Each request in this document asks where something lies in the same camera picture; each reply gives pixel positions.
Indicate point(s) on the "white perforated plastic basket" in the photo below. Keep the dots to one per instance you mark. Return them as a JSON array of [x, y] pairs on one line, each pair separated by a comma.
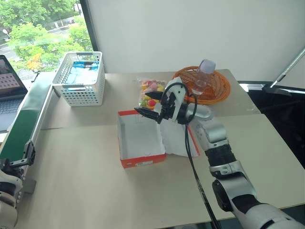
[[81, 95]]

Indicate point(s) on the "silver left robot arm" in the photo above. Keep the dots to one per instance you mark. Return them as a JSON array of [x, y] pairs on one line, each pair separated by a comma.
[[7, 217]]

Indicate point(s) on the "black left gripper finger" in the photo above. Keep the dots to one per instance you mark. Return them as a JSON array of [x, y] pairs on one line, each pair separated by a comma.
[[21, 163]]

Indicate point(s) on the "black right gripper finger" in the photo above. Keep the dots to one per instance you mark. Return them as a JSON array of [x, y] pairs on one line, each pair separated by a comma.
[[149, 114], [155, 95]]

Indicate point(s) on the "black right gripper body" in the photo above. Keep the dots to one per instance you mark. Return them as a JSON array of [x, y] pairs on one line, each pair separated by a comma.
[[166, 107]]

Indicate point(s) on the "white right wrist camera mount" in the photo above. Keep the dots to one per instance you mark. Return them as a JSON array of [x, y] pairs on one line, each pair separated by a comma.
[[177, 91]]

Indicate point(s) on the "silver pole with black base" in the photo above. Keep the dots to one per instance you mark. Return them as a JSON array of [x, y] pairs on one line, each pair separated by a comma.
[[286, 70]]

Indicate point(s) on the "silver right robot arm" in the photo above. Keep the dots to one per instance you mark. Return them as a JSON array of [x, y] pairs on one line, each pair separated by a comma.
[[216, 133]]

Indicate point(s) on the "black desk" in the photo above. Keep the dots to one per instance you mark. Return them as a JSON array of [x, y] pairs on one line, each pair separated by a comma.
[[281, 114]]

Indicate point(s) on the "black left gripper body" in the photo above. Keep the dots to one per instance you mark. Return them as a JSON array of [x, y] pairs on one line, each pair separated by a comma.
[[6, 168]]

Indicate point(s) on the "clear bottle with purple cap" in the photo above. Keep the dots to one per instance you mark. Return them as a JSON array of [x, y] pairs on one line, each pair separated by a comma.
[[200, 81]]

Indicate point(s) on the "red and white cardboard box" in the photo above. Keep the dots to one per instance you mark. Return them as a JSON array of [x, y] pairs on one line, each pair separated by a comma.
[[138, 138]]

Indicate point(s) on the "dark window frame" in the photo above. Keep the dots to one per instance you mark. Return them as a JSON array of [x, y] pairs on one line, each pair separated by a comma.
[[88, 23]]

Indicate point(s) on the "green conveyor belt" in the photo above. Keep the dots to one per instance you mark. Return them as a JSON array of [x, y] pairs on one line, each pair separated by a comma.
[[21, 119]]

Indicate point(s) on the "blue foil packets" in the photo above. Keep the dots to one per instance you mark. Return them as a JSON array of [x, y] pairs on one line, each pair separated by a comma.
[[81, 71]]

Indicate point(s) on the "clear bag of toy fruit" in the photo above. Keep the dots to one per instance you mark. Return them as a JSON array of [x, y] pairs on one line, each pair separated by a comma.
[[149, 86]]

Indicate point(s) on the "grey laptop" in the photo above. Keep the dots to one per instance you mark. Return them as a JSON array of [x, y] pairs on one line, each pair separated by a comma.
[[9, 105]]

